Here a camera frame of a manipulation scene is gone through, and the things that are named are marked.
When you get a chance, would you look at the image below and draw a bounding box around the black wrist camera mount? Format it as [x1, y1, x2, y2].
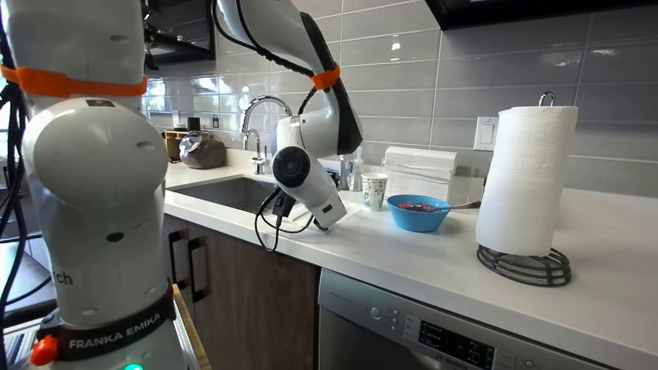
[272, 192, 298, 219]

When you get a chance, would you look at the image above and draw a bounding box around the blue bowl with beads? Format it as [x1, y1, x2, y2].
[386, 194, 452, 234]

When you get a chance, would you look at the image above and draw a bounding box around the orange strap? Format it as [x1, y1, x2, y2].
[311, 64, 344, 92]

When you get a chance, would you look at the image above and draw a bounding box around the small chrome tap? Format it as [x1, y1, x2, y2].
[241, 127, 274, 177]

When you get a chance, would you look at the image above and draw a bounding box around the clear plastic bottle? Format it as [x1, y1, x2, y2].
[349, 158, 366, 194]

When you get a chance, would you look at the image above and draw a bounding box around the white paper towel roll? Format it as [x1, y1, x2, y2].
[475, 102, 582, 258]

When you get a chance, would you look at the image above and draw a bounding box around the black upper cabinet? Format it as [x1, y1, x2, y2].
[423, 0, 658, 31]

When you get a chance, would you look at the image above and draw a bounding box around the tall chrome faucet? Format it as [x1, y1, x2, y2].
[239, 95, 296, 152]

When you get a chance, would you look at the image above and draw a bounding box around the dark brown bag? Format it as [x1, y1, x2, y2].
[180, 130, 230, 171]

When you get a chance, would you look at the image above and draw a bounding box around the paper towel roll on holder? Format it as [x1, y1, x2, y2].
[475, 88, 573, 288]

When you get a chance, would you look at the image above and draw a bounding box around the brown jar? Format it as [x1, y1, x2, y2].
[163, 127, 190, 165]

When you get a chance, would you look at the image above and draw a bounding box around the wooden frame edge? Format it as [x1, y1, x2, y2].
[168, 281, 215, 370]

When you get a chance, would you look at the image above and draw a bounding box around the dark wall shelf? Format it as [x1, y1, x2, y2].
[142, 0, 217, 71]

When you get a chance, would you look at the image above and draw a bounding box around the black cable bundle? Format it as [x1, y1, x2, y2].
[0, 18, 57, 370]

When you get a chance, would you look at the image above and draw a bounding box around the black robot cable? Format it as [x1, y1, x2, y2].
[212, 0, 333, 252]

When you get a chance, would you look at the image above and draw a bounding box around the white wall outlet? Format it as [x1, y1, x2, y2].
[474, 116, 502, 152]

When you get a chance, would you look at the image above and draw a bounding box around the stack of white napkins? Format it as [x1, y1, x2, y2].
[380, 143, 459, 204]

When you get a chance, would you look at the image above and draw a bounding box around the stainless steel dishwasher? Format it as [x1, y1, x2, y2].
[316, 268, 620, 370]

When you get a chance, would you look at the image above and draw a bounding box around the brown wooden cabinet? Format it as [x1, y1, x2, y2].
[163, 211, 322, 370]

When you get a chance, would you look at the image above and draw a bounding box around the black cabinet handle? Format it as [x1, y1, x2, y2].
[167, 228, 187, 289]
[187, 236, 212, 305]

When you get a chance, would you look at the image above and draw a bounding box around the printed white paper cup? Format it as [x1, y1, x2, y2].
[361, 171, 390, 213]

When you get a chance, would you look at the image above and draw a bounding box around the stainless steel sink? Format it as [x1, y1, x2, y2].
[165, 174, 282, 215]

